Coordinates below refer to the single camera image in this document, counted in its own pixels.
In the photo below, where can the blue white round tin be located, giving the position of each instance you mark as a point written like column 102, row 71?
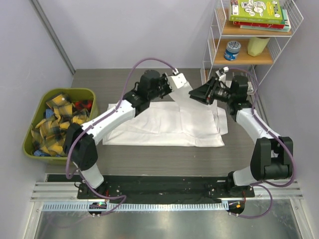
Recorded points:
column 232, row 50

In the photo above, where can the green top book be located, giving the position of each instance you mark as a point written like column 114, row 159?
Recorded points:
column 256, row 11

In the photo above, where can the white wire shelf rack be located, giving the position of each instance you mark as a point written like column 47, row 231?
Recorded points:
column 222, row 30

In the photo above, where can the white long sleeve shirt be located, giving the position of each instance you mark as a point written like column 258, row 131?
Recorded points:
column 181, row 122

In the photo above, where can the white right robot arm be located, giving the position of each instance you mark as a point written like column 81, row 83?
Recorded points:
column 272, row 159

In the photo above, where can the grey setup guide booklet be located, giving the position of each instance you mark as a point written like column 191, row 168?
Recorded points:
column 233, row 72

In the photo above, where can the red black plaid shirt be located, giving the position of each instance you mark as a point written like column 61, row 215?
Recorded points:
column 83, row 104

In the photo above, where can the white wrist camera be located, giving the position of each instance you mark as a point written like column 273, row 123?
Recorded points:
column 177, row 80
column 221, row 74

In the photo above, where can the pale yellow faceted cup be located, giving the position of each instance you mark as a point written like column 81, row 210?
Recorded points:
column 256, row 45

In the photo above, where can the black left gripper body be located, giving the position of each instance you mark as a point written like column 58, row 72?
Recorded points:
column 164, row 88

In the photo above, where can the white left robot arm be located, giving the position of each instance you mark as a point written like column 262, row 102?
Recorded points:
column 81, row 139

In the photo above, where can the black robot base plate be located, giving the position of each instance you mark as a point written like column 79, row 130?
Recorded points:
column 166, row 190

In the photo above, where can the red middle book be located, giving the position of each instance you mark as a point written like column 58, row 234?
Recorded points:
column 258, row 24

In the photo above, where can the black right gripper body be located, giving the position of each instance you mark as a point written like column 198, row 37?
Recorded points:
column 218, row 93

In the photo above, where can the aluminium rail frame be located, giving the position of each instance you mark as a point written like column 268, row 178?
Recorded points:
column 67, row 191

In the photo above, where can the white slotted cable duct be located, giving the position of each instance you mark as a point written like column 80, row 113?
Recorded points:
column 97, row 206

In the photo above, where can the olive green plastic bin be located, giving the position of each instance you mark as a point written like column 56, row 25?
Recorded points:
column 75, row 94

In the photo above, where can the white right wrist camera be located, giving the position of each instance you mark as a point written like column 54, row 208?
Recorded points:
column 221, row 74

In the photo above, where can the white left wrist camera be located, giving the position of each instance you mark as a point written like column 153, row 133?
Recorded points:
column 177, row 80

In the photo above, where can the yellow plaid flannel shirt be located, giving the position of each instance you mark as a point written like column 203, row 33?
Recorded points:
column 62, row 107

